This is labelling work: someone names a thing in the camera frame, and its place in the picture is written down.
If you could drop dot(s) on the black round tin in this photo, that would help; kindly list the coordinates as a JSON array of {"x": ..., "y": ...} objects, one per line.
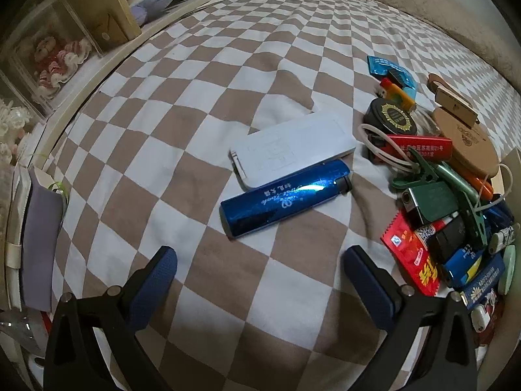
[{"x": 390, "y": 117}]

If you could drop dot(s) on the red printed packet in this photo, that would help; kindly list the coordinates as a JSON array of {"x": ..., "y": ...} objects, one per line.
[{"x": 411, "y": 254}]

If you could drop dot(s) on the dark green lighter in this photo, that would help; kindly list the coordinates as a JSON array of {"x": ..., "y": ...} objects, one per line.
[{"x": 431, "y": 203}]

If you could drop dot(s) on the small tan envelope box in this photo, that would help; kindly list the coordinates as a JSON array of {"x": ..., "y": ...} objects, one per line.
[{"x": 109, "y": 28}]

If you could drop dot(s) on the round brown wooden disc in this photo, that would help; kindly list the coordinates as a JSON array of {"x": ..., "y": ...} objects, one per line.
[{"x": 468, "y": 148}]

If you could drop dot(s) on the lavender pouch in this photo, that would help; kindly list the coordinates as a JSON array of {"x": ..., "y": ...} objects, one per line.
[{"x": 40, "y": 248}]

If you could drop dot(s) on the checkered bed sheet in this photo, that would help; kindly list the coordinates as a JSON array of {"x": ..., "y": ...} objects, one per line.
[{"x": 183, "y": 89}]

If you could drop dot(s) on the green plastic clip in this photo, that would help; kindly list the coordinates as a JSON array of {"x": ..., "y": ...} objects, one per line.
[{"x": 421, "y": 171}]

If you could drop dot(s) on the metallic blue lighter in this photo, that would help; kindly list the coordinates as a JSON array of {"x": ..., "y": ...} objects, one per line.
[{"x": 285, "y": 200}]

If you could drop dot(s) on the flat white remote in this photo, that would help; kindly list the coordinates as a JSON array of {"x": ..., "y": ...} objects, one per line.
[{"x": 293, "y": 146}]

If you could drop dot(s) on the blue yellow lighter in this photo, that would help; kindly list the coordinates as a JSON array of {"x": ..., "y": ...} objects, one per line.
[{"x": 464, "y": 265}]

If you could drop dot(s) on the orange pen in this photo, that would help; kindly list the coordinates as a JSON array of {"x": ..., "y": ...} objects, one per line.
[{"x": 481, "y": 184}]

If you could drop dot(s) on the wooden stamp block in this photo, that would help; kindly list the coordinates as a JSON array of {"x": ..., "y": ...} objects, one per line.
[{"x": 454, "y": 106}]

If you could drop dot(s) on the red lighter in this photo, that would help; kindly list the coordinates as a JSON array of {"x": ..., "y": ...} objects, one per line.
[{"x": 419, "y": 149}]

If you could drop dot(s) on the blue foil packet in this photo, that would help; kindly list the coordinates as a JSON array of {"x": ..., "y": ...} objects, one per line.
[{"x": 381, "y": 65}]

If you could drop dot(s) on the black white cartoon lighter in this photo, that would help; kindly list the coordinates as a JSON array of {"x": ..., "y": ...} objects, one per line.
[{"x": 504, "y": 237}]

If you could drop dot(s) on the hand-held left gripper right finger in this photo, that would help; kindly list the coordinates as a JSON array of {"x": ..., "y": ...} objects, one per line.
[{"x": 370, "y": 289}]

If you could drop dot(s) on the doll in red white dress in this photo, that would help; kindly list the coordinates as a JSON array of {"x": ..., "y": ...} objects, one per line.
[{"x": 53, "y": 65}]

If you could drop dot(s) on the white lace flowers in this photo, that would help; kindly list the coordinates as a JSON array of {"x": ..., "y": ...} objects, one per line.
[{"x": 12, "y": 119}]

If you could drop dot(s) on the clear display case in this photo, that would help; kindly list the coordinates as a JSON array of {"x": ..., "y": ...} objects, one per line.
[{"x": 24, "y": 28}]

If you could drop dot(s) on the purple plush toy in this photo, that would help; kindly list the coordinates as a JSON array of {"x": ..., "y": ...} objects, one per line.
[{"x": 154, "y": 3}]

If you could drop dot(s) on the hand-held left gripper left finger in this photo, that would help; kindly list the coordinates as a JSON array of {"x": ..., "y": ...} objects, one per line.
[{"x": 154, "y": 289}]

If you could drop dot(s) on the dark blue printed lighter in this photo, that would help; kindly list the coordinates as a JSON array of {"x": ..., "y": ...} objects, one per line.
[{"x": 483, "y": 289}]

